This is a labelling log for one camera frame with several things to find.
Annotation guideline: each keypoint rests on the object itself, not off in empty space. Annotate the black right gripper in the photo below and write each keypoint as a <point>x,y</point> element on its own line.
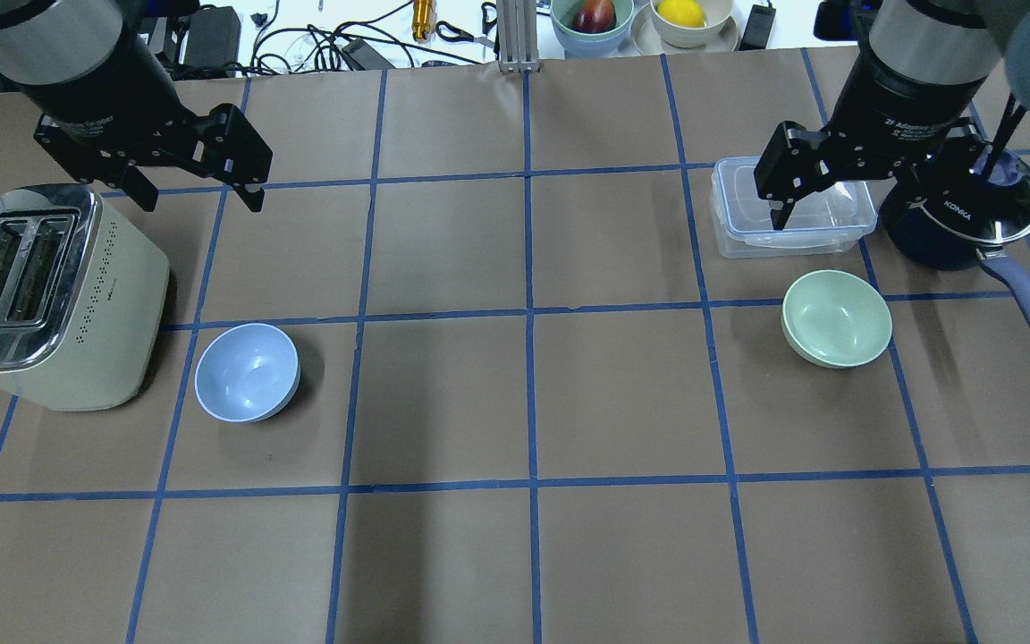
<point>892,103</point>

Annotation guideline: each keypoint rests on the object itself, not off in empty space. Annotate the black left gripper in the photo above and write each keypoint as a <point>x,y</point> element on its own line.
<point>97,100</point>

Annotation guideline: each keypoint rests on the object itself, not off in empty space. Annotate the green bowl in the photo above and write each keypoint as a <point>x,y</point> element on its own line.
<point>835,320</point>

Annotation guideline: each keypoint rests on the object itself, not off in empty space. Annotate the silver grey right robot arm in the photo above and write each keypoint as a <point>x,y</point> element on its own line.
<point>919,65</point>

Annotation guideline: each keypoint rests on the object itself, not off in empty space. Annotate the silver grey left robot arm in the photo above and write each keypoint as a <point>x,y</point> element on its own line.
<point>75,13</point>

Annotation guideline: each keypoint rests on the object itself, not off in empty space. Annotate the beige bowl with lemon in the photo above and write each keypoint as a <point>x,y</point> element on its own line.
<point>717,13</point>

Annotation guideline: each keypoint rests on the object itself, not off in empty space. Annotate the light blue bowl with fruit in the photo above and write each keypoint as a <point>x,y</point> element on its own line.
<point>589,45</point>

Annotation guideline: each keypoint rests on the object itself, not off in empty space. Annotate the clear plastic food container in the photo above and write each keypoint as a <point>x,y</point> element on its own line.
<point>827,222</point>

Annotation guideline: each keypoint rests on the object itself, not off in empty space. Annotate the dark blue saucepan with lid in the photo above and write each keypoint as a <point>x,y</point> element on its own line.
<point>969,226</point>

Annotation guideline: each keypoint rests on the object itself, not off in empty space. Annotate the black power brick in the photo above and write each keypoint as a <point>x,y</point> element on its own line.
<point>212,42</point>

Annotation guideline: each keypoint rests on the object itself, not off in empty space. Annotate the black power adapter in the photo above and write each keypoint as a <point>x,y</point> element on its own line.
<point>758,28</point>

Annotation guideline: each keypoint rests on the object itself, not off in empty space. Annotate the cream two-slot toaster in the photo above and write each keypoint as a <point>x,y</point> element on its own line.
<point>82,291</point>

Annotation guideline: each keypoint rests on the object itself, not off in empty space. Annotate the yellow lemon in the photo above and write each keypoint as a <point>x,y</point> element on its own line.
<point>688,14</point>

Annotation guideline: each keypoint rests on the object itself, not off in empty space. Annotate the beige plate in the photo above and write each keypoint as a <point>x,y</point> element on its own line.
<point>648,41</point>

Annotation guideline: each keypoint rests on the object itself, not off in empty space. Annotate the red mango fruit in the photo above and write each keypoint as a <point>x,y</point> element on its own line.
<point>594,17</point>

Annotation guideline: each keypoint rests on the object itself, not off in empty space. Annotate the orange screwdriver handle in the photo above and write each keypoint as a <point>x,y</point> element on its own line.
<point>423,20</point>

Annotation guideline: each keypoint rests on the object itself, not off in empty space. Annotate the aluminium profile post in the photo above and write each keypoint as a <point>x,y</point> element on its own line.
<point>517,29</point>

